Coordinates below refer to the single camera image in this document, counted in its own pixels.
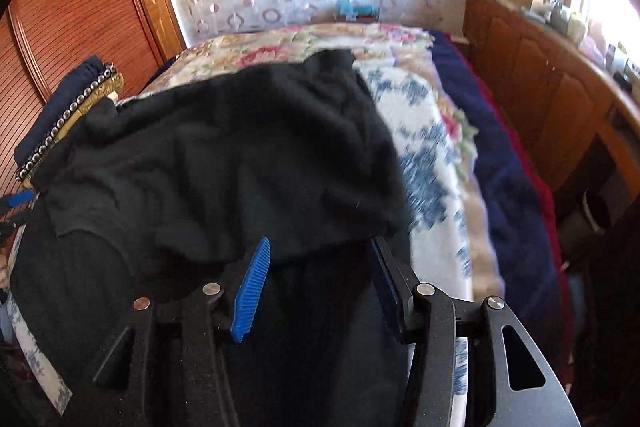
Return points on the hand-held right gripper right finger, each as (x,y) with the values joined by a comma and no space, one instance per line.
(390,292)

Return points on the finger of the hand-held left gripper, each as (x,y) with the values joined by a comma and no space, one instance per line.
(17,199)

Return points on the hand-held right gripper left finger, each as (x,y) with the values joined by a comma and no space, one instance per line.
(250,292)

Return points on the black printed t-shirt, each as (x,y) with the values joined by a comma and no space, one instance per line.
(225,157)

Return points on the blue floral bed sheet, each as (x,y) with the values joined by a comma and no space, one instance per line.
(415,167)

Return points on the navy blanket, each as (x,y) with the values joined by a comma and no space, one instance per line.
(500,157)

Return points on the wooden slatted wardrobe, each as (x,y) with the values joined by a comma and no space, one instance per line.
(75,7)

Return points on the dark wooden chair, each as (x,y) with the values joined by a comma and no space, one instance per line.
(615,307)

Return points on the long wooden cabinet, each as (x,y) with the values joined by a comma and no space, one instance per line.
(550,82)

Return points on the blue plastic item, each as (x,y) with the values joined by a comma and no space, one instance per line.
(356,8)

